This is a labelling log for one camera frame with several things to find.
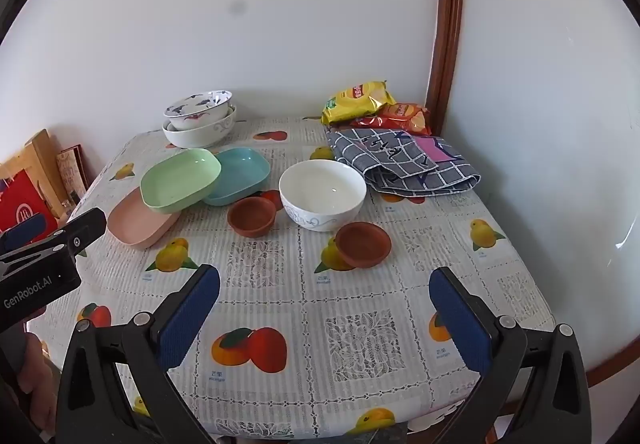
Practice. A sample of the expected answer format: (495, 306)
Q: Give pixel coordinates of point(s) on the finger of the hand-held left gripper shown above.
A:
(25, 230)
(82, 230)

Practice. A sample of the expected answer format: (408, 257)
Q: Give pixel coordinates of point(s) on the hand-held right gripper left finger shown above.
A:
(190, 319)

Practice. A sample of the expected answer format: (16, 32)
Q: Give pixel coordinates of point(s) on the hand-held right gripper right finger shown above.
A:
(460, 324)

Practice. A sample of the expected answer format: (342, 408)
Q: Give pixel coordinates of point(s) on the green plastic plate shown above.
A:
(177, 181)

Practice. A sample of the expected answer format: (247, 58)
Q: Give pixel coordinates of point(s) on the deep brown clay bowl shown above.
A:
(251, 218)

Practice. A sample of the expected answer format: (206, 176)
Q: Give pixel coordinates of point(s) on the shallow brown clay saucer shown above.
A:
(363, 244)

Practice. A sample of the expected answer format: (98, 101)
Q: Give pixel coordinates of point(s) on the blue plastic plate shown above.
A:
(240, 177)

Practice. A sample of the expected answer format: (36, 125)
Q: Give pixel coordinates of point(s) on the white floral-print bowl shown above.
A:
(322, 194)

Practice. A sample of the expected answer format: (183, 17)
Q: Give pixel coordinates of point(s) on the person's left hand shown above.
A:
(37, 379)

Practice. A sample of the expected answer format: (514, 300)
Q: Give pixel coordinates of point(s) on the red box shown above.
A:
(20, 204)

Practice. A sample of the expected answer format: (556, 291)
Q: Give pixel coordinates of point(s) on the pink plastic plate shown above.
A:
(137, 221)

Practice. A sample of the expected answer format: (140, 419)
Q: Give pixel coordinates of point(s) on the dark red framed board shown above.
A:
(72, 169)

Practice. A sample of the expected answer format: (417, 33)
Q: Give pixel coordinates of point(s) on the plain white nested bowl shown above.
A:
(172, 126)

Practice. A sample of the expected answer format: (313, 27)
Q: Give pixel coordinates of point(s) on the large white bowl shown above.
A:
(205, 135)

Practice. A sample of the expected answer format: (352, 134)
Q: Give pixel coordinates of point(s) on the bird-painted white bowl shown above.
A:
(200, 110)

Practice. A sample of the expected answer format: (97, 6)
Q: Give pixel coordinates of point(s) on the grey checked cloth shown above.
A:
(400, 164)

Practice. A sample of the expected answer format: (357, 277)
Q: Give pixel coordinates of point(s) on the red chip bag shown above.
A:
(405, 117)

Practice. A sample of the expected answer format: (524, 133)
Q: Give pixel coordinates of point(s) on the yellow chip bag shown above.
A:
(357, 102)

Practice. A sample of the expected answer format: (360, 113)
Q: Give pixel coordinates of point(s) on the brown wooden door frame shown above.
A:
(447, 24)

